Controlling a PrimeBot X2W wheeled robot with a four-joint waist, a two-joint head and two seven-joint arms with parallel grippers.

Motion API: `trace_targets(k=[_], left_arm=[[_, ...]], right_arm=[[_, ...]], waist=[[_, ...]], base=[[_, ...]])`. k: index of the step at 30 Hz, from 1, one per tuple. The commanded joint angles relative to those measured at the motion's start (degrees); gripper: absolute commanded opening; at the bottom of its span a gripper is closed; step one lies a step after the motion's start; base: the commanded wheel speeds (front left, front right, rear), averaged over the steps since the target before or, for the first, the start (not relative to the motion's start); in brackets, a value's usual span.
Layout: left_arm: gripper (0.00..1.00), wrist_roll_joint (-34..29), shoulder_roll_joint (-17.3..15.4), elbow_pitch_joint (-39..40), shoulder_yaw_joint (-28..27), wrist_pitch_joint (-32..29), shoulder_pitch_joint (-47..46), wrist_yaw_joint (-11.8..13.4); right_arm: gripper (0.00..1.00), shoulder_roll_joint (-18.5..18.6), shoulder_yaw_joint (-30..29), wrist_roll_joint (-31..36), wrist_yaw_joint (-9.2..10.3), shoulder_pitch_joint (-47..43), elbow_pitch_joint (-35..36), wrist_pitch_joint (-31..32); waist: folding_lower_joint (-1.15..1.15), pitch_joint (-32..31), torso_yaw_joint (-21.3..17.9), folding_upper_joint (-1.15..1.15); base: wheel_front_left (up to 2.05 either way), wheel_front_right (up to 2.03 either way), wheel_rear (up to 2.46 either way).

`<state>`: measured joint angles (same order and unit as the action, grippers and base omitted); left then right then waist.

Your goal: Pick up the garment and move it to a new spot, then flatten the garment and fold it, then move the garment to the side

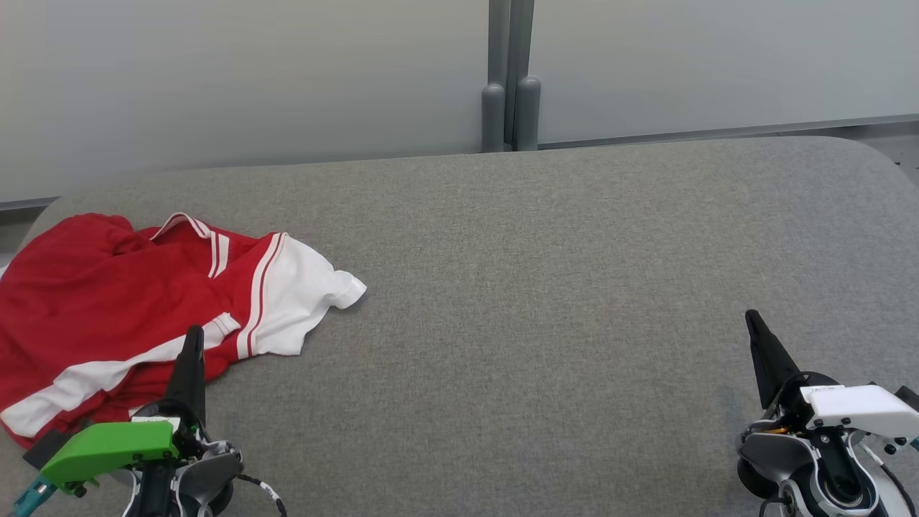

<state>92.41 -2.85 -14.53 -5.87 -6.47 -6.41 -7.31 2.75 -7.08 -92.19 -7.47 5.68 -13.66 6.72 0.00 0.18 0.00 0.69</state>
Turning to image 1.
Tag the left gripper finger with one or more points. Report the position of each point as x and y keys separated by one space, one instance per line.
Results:
x=192 y=373

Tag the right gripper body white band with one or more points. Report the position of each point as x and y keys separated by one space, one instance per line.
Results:
x=861 y=409

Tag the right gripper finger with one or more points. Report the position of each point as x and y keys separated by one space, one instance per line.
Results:
x=770 y=359

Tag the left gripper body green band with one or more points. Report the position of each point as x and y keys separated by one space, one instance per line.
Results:
x=108 y=445

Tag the red shorts with white bands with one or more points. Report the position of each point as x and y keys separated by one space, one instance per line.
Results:
x=79 y=379

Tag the red jersey with white sleeves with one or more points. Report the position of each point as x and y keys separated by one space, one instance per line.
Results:
x=108 y=280

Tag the grey fabric sofa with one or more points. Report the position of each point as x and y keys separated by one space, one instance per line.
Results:
x=502 y=287

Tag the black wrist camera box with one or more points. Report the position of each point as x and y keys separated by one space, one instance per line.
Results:
x=908 y=397
x=44 y=446

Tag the grey wall base rail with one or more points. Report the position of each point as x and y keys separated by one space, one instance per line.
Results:
x=25 y=205
x=718 y=133

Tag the grey round-capped post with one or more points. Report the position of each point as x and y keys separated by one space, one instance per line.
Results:
x=528 y=115
x=492 y=118

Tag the grey vertical partition frame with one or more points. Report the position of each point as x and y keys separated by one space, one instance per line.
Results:
x=510 y=43

